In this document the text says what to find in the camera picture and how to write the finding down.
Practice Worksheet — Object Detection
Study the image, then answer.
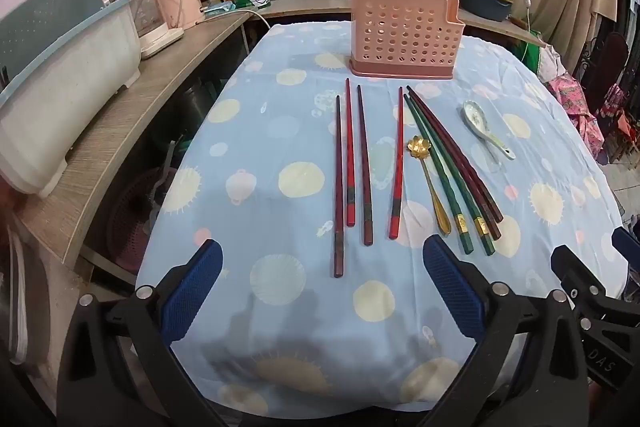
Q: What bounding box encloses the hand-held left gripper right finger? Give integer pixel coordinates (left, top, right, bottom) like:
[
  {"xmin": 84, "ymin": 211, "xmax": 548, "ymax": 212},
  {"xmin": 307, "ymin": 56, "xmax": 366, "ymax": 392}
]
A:
[{"xmin": 415, "ymin": 234, "xmax": 592, "ymax": 427}]

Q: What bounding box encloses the red chopstick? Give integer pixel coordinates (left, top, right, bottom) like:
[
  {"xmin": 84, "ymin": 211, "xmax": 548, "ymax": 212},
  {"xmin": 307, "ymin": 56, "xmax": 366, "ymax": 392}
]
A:
[
  {"xmin": 388, "ymin": 87, "xmax": 405, "ymax": 240},
  {"xmin": 345, "ymin": 78, "xmax": 357, "ymax": 228}
]

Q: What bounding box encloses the green cloth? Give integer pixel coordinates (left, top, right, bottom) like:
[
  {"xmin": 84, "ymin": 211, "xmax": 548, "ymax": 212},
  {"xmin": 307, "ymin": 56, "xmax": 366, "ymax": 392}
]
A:
[{"xmin": 520, "ymin": 29, "xmax": 547, "ymax": 74}]

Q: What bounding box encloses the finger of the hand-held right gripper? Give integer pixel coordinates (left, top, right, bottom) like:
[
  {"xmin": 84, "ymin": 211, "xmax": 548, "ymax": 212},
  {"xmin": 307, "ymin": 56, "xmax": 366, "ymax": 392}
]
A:
[
  {"xmin": 612, "ymin": 226, "xmax": 640, "ymax": 274},
  {"xmin": 550, "ymin": 245, "xmax": 609, "ymax": 309}
]

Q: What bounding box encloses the pink perforated utensil holder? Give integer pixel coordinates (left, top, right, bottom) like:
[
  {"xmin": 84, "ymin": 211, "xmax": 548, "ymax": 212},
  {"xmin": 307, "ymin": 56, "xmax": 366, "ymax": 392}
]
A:
[{"xmin": 348, "ymin": 0, "xmax": 461, "ymax": 80}]

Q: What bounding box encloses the pink floral cloth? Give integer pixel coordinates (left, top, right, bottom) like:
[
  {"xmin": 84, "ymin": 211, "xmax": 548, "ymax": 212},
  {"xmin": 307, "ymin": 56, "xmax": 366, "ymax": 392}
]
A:
[{"xmin": 545, "ymin": 72, "xmax": 607, "ymax": 160}]

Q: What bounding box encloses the green chopsticks pair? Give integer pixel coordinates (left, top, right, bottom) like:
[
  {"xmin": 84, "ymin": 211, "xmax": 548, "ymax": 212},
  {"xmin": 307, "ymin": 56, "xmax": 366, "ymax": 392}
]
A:
[{"xmin": 407, "ymin": 93, "xmax": 496, "ymax": 256}]

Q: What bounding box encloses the wooden side counter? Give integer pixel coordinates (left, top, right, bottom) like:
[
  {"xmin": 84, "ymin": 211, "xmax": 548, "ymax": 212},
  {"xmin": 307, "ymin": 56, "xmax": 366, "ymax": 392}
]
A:
[{"xmin": 15, "ymin": 12, "xmax": 251, "ymax": 265}]

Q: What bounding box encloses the blue printed tablecloth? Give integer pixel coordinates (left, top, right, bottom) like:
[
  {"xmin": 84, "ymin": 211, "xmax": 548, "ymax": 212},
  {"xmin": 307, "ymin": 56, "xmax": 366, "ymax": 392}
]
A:
[{"xmin": 135, "ymin": 23, "xmax": 630, "ymax": 418}]

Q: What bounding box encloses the grey kitchen counter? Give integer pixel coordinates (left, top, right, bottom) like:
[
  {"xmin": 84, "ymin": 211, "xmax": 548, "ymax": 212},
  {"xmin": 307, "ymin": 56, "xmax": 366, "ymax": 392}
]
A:
[{"xmin": 250, "ymin": 0, "xmax": 548, "ymax": 48}]

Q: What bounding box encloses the dark wooden chair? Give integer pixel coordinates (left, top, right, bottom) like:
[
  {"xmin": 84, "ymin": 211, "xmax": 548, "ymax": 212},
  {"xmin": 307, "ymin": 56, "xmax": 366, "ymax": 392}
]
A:
[{"xmin": 582, "ymin": 32, "xmax": 631, "ymax": 108}]

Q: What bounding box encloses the white plastic bin blue lid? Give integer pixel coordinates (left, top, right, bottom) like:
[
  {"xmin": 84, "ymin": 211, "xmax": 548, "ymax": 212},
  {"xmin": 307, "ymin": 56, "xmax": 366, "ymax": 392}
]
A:
[{"xmin": 0, "ymin": 0, "xmax": 143, "ymax": 198}]

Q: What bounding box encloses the dark maroon chopsticks pair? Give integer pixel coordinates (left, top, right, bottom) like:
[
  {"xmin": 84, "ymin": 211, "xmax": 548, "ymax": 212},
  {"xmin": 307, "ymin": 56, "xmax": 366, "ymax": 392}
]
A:
[{"xmin": 409, "ymin": 89, "xmax": 502, "ymax": 241}]

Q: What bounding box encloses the gold flower spoon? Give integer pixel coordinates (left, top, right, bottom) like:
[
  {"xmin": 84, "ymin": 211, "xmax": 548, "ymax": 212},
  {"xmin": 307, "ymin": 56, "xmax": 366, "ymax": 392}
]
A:
[{"xmin": 408, "ymin": 136, "xmax": 452, "ymax": 236}]

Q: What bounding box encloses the maroon chopstick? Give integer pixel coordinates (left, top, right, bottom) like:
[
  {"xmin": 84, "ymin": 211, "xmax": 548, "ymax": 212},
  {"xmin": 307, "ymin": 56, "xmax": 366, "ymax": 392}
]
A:
[{"xmin": 406, "ymin": 85, "xmax": 504, "ymax": 223}]

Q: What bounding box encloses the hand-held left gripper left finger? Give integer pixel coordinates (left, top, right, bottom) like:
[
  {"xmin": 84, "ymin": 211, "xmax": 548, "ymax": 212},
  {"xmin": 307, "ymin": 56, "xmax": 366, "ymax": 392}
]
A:
[{"xmin": 56, "ymin": 238, "xmax": 236, "ymax": 427}]

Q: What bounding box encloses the dark brown chopstick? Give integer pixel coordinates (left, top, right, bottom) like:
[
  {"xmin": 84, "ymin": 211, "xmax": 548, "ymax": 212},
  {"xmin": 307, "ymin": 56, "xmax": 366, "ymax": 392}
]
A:
[
  {"xmin": 331, "ymin": 95, "xmax": 346, "ymax": 279},
  {"xmin": 356, "ymin": 85, "xmax": 375, "ymax": 247}
]

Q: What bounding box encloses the green chopstick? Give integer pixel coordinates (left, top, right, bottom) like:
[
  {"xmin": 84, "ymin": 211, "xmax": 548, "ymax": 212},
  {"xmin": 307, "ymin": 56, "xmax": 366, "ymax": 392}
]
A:
[{"xmin": 403, "ymin": 94, "xmax": 475, "ymax": 254}]

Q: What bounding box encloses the white power cable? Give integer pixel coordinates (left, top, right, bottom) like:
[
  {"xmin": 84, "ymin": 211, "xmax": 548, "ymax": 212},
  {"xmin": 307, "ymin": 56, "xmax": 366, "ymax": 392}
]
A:
[{"xmin": 234, "ymin": 8, "xmax": 273, "ymax": 28}]

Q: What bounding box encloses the white ceramic spoon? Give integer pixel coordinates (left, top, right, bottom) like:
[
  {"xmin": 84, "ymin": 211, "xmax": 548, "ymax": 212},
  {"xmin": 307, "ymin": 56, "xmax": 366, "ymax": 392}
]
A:
[{"xmin": 462, "ymin": 101, "xmax": 516, "ymax": 161}]

